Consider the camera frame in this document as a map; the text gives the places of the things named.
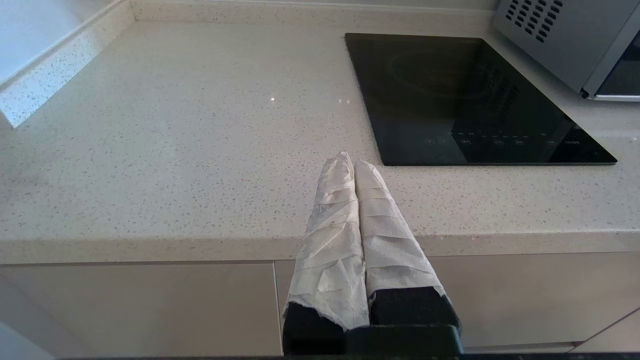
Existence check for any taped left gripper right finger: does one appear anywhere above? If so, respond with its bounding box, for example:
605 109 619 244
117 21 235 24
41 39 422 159
353 160 462 328

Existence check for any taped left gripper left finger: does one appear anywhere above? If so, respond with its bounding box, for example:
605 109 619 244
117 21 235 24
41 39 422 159
281 151 371 356

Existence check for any black glass microwave door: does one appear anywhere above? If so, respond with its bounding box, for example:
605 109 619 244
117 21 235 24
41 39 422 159
583 15 640 102

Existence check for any silver Panasonic microwave oven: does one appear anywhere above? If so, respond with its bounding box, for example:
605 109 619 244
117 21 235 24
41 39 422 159
492 0 640 102

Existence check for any beige cabinet door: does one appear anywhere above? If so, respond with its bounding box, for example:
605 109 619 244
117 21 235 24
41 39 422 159
0 262 282 359
274 251 640 351

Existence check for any black glass induction cooktop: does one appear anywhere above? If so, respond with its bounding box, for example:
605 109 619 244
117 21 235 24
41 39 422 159
345 33 618 167

